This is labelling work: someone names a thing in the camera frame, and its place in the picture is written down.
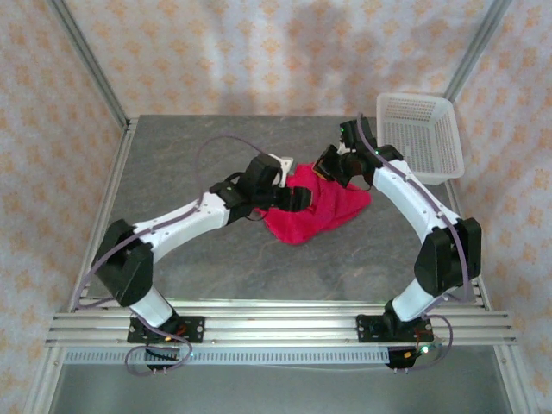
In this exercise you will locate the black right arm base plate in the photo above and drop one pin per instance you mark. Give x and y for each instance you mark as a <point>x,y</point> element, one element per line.
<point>366,330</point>

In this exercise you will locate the aluminium frame post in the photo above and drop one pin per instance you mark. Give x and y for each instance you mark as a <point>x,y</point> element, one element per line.
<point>90,60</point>
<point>474,47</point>

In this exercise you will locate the aluminium table side rail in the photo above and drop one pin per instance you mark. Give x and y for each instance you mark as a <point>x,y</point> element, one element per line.
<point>483,293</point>
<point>113,181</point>

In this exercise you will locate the black base electronics box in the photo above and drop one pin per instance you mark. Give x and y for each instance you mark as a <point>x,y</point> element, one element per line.
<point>405,358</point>
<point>161,354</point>

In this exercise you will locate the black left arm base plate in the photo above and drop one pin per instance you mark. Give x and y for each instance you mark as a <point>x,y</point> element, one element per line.
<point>196,330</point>

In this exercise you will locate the white orange patterned curtain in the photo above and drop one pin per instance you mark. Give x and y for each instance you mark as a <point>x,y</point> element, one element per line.
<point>276,52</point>

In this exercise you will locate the red t-shirt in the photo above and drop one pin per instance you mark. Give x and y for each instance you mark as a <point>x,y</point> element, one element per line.
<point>332,207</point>

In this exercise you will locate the grey metal lower panel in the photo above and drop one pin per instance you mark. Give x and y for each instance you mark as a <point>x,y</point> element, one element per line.
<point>276,390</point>

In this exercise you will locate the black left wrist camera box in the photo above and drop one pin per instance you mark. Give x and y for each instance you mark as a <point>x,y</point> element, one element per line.
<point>295,199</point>

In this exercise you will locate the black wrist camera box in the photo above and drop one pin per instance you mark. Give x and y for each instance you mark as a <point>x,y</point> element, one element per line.
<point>331,166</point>
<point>295,199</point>

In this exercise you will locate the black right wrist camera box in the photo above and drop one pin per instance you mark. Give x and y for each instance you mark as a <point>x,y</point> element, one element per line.
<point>331,166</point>

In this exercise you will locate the white perforated plastic basket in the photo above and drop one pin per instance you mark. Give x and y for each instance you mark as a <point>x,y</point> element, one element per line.
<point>414,142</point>

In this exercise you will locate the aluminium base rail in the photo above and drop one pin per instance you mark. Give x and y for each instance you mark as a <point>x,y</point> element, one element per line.
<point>280,323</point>

